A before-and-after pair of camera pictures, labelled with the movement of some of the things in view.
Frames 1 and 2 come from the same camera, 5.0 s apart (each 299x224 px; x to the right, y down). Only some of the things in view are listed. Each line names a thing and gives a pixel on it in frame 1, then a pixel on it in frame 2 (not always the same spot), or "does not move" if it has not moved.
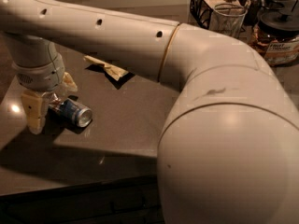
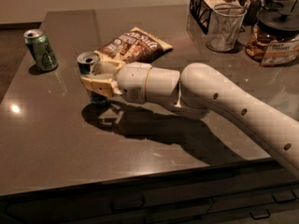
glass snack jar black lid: x=276 y=37 does not move
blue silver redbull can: x=73 y=112 → x=85 y=62
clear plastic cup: x=228 y=18 does not move
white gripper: x=42 y=79 → x=133 y=80
